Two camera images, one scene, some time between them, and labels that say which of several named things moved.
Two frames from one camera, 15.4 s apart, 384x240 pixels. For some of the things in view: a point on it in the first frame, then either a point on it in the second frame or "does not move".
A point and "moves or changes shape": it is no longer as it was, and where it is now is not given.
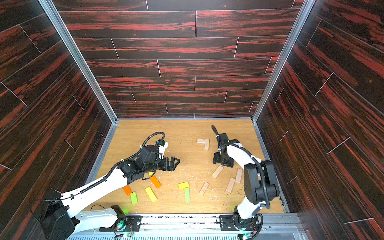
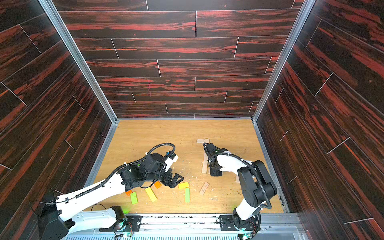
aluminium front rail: (200, 227) does not move
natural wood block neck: (239, 175) moves or changes shape
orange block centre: (156, 183) does not move
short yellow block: (183, 185) does not move
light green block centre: (187, 195) does not move
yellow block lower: (151, 195) does not move
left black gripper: (171, 167) -> (173, 183)
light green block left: (134, 198) does not move
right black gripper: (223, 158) -> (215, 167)
